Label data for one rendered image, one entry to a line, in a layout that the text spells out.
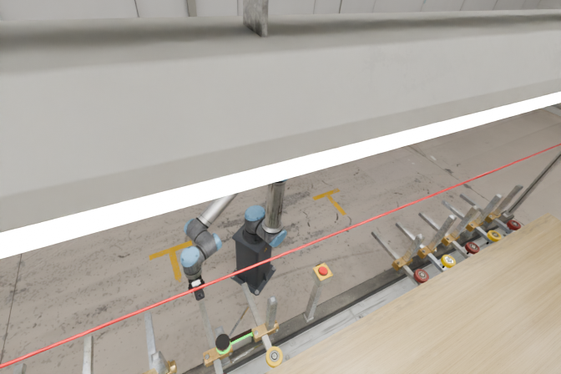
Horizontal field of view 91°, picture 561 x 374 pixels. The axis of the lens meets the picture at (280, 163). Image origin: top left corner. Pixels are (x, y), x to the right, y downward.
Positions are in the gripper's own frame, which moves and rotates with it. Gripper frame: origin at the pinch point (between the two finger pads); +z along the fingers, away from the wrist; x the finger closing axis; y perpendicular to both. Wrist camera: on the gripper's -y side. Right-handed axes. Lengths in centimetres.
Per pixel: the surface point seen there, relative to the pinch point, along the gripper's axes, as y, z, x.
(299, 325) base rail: -35, 13, -48
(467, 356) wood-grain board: -88, -7, -112
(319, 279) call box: -36, -39, -52
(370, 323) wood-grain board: -55, -7, -77
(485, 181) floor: 38, 82, -401
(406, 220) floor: 30, 82, -239
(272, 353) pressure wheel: -46, -8, -25
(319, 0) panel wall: 242, -107, -216
